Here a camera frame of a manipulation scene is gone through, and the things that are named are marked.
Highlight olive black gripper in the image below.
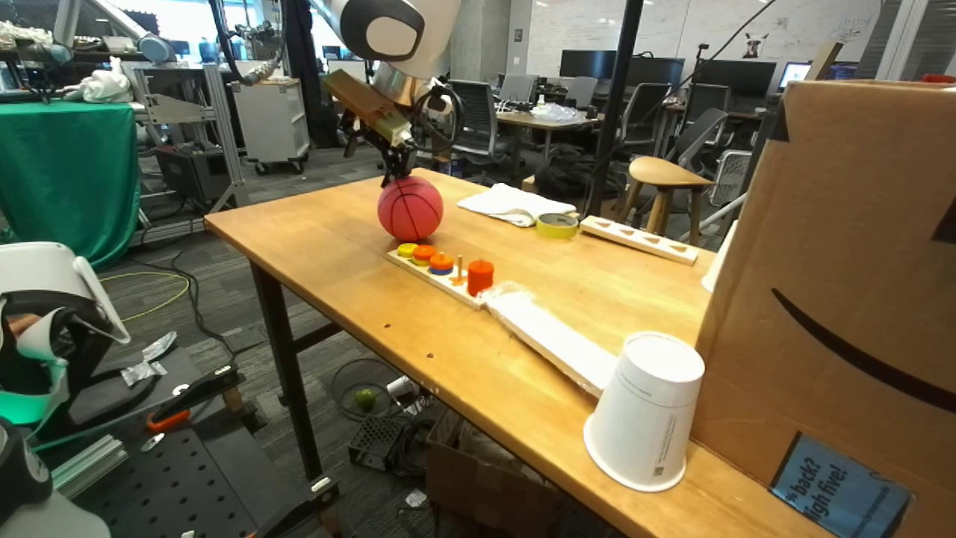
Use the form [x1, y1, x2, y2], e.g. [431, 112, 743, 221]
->
[319, 65, 422, 192]

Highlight pink basketball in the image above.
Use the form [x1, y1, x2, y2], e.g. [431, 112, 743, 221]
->
[374, 173, 449, 246]

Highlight wooden toy board with pegs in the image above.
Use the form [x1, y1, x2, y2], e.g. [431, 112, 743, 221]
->
[386, 240, 503, 312]

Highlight white folded cloth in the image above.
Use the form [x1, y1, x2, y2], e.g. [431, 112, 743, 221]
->
[455, 179, 580, 233]

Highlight white rolling cabinet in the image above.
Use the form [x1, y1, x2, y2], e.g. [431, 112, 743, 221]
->
[232, 76, 313, 173]

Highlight orange toy cylinder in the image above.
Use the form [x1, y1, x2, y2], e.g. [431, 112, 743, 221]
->
[467, 257, 495, 299]

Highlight yellow small bowl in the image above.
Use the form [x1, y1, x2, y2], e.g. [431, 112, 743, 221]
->
[534, 210, 583, 242]

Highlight black vertical pole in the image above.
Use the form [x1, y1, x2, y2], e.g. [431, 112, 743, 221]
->
[583, 0, 646, 218]

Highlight long white flat board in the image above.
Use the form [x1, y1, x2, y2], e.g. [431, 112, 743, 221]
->
[485, 282, 622, 403]

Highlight white tray with round holes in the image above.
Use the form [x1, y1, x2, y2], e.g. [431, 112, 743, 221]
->
[576, 212, 701, 269]

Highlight round wooden stool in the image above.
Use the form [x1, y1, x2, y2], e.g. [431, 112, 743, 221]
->
[619, 152, 718, 246]

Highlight green tablecloth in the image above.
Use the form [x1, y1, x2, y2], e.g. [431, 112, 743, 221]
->
[0, 98, 144, 272]

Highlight open brown cardboard box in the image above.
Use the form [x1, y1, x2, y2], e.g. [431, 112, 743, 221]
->
[424, 442, 564, 538]

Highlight orange black bar clamp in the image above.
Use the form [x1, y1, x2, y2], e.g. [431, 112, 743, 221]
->
[144, 403, 194, 438]

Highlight white paper cup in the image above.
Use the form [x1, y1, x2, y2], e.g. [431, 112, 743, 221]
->
[580, 330, 707, 497]

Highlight black perforated breadboard plate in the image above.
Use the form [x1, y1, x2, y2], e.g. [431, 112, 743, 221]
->
[58, 361, 338, 538]

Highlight large printed cardboard box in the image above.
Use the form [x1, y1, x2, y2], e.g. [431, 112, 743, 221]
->
[690, 76, 956, 538]

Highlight blue sticker label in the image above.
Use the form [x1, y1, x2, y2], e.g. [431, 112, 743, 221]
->
[769, 429, 915, 538]

